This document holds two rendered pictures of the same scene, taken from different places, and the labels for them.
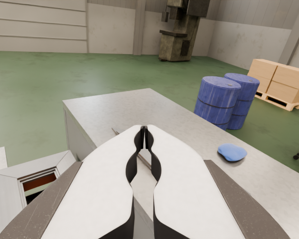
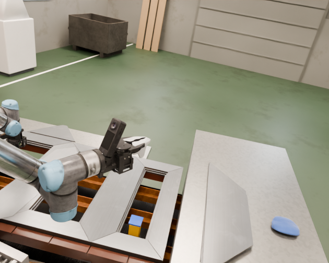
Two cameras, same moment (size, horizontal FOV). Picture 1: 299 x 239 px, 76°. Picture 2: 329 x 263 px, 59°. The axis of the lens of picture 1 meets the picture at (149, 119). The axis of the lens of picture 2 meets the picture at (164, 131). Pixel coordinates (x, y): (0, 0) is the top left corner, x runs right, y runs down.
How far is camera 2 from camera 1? 0.88 m
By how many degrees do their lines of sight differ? 40
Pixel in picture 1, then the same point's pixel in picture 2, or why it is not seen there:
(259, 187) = (273, 253)
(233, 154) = (279, 225)
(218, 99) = not seen: outside the picture
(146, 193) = (190, 202)
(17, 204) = (136, 178)
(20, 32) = (230, 44)
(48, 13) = (268, 28)
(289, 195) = not seen: outside the picture
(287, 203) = not seen: outside the picture
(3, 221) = (127, 181)
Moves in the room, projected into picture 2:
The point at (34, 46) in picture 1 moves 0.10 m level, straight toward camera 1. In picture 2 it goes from (237, 61) to (237, 62)
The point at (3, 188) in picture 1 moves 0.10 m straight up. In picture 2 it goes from (136, 167) to (137, 154)
